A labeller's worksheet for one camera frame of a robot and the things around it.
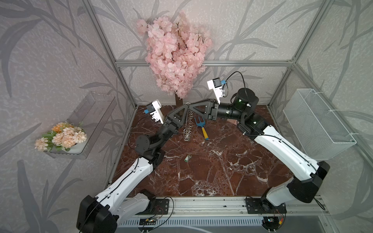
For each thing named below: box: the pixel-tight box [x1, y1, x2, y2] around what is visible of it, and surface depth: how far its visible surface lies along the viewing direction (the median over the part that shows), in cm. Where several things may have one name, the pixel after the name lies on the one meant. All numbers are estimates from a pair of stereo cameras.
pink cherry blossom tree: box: [135, 11, 213, 106], surface depth 73 cm
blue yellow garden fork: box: [194, 116, 210, 141], surface depth 110 cm
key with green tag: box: [184, 154, 193, 163], surface depth 93 cm
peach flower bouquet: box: [34, 120, 87, 152], surface depth 50 cm
